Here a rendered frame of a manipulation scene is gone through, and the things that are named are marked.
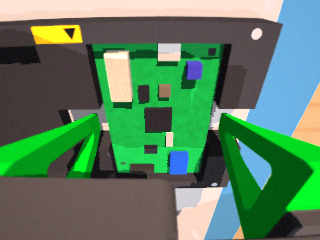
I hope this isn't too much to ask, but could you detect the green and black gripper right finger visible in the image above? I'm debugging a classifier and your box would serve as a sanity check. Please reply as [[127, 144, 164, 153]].
[[218, 113, 320, 239]]

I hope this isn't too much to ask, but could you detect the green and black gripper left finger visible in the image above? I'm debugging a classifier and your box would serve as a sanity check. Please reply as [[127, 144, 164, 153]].
[[0, 113, 101, 178]]

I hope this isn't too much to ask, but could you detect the green circuit board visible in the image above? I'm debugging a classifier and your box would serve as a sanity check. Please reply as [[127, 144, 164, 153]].
[[92, 43, 224, 174]]

